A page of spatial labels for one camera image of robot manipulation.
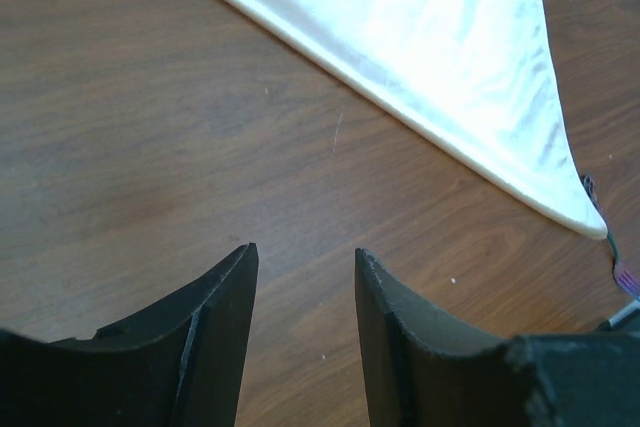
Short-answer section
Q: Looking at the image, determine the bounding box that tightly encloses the iridescent purple fork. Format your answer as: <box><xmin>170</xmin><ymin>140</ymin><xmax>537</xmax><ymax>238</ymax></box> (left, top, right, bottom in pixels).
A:
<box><xmin>580</xmin><ymin>175</ymin><xmax>639</xmax><ymax>301</ymax></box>

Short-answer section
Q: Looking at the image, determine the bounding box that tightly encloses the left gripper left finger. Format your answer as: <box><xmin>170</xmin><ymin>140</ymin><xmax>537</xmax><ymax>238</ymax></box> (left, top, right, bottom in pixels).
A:
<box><xmin>1</xmin><ymin>243</ymin><xmax>259</xmax><ymax>426</ymax></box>

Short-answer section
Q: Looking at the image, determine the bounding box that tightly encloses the peach cloth napkin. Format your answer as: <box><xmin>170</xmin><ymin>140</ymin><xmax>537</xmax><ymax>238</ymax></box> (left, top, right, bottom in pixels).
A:
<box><xmin>225</xmin><ymin>0</ymin><xmax>608</xmax><ymax>239</ymax></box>

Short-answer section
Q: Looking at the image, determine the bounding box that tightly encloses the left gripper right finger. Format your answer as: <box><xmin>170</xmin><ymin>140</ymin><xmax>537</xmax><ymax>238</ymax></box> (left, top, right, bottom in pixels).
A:
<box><xmin>355</xmin><ymin>249</ymin><xmax>639</xmax><ymax>426</ymax></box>

